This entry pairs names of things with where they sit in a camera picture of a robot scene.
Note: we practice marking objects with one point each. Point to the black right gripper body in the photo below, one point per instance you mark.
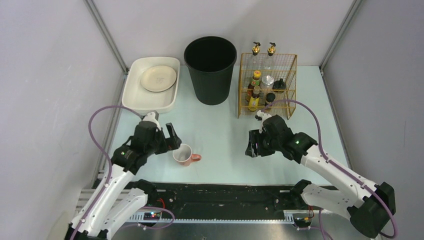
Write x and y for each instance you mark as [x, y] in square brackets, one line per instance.
[259, 145]

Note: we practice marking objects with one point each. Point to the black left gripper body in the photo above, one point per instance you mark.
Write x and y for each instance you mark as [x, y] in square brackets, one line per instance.
[163, 141]

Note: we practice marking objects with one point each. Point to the black cap small bottle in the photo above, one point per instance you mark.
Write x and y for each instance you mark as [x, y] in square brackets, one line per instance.
[269, 99]

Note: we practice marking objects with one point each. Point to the yellow label small bottle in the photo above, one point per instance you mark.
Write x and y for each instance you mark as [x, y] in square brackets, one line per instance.
[254, 99]

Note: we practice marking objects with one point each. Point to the black lid spice jar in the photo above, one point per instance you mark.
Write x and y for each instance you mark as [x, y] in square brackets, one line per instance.
[279, 89]

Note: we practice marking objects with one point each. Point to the silver lid pepper jar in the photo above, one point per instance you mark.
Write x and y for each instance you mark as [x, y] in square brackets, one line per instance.
[266, 84]

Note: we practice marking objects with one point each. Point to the cream round plate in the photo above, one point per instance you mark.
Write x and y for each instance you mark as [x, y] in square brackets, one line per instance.
[158, 79]

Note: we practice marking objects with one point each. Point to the clear glass oil bottle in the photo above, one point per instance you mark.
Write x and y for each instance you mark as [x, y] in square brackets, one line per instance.
[269, 61]

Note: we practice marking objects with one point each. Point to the dark liquid glass bottle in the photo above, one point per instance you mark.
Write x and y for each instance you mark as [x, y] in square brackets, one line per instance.
[254, 62]

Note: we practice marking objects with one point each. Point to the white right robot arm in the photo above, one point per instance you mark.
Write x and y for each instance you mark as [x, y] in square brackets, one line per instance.
[338, 179]

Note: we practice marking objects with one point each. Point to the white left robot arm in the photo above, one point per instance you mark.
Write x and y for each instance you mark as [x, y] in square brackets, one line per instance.
[102, 217]

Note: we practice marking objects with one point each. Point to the pink white mug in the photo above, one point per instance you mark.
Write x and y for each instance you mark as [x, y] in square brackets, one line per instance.
[184, 155]

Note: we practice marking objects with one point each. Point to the white rectangular basin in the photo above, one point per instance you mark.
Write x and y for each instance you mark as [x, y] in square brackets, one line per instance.
[142, 101]

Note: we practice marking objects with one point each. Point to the black plastic bucket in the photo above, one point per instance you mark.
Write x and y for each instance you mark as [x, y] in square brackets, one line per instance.
[210, 61]

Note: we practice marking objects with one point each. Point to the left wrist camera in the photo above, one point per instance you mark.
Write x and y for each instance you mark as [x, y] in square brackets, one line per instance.
[153, 117]

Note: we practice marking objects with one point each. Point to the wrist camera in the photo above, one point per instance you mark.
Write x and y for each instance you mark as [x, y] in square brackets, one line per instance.
[153, 117]
[262, 116]

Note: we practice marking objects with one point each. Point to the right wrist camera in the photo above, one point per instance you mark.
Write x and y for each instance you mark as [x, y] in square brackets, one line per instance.
[262, 116]

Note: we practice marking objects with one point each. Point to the gold wire rack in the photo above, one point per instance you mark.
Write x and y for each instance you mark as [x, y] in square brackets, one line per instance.
[285, 66]

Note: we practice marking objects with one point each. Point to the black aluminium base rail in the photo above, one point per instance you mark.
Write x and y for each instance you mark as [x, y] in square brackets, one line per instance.
[250, 203]

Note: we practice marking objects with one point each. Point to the left aluminium frame post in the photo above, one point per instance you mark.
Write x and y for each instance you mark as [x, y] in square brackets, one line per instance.
[106, 34]

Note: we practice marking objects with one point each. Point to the aluminium frame post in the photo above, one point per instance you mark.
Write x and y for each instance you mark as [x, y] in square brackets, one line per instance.
[106, 34]
[342, 30]

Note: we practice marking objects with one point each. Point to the right aluminium frame post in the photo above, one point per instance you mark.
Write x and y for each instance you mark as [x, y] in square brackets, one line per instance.
[342, 30]

